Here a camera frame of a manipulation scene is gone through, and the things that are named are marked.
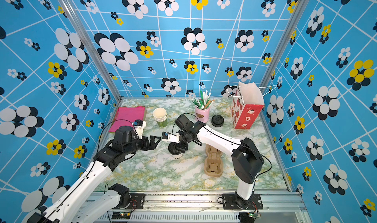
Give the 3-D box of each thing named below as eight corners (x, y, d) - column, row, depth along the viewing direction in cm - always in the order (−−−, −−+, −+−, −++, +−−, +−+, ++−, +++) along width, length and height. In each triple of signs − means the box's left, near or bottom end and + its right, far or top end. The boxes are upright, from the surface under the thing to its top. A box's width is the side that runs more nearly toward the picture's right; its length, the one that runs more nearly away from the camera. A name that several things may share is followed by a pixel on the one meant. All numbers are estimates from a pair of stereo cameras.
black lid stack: (211, 126, 105) (212, 123, 101) (210, 118, 110) (211, 114, 106) (223, 126, 105) (224, 123, 101) (222, 118, 110) (223, 114, 106)
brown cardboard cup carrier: (204, 177, 83) (205, 174, 78) (203, 148, 94) (203, 144, 89) (223, 177, 83) (224, 174, 78) (219, 148, 94) (220, 144, 89)
